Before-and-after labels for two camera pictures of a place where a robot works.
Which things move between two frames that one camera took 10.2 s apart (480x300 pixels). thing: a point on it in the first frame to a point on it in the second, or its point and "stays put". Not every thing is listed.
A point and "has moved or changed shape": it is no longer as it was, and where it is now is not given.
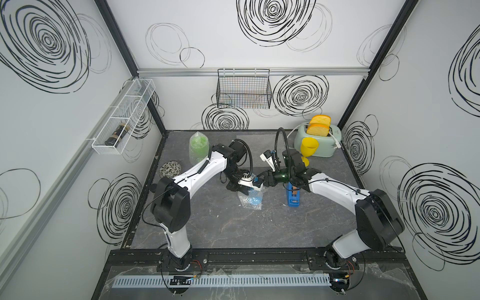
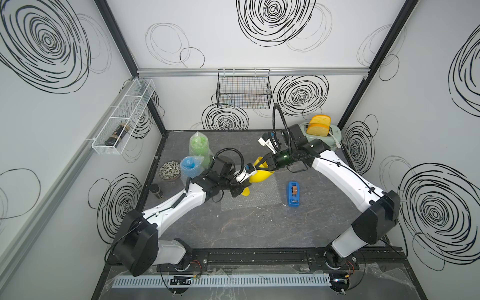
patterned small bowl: x=170 y=169 stays put
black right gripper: x=267 y=178 to x=269 y=159
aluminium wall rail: x=272 y=72 stays put
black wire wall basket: x=244 y=89 stays put
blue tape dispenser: x=293 y=197 stays put
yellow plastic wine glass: x=309 y=146 has moved or changed shape
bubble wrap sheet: x=260 y=142 to x=264 y=192
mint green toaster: x=327 y=144 stays put
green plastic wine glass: x=199 y=147 stays put
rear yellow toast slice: x=320 y=119 stays put
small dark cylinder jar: x=153 y=187 stays put
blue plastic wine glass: x=255 y=196 has moved or changed shape
